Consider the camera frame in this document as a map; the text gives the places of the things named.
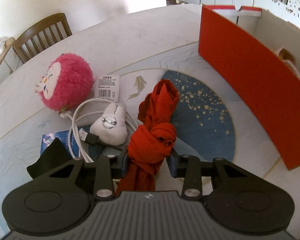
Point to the pink fluffy plush toy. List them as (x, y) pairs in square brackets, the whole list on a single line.
[(66, 84)]

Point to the white plush brooch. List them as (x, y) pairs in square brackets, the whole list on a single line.
[(111, 126)]

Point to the white side cabinet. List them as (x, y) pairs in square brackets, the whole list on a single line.
[(9, 60)]

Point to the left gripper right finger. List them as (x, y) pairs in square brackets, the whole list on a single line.
[(187, 167)]

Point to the pink fleece cloth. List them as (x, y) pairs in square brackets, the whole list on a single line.
[(289, 60)]

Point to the far wooden chair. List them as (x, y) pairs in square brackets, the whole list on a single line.
[(42, 35)]

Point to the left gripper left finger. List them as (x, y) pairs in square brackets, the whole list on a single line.
[(108, 168)]

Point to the red and white cardboard box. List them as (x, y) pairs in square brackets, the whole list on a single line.
[(256, 74)]

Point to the barcode hang tag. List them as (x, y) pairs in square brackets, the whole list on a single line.
[(107, 87)]

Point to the red knotted cloth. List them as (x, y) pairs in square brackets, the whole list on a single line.
[(153, 140)]

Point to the black cloth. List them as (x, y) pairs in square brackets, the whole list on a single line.
[(52, 157)]

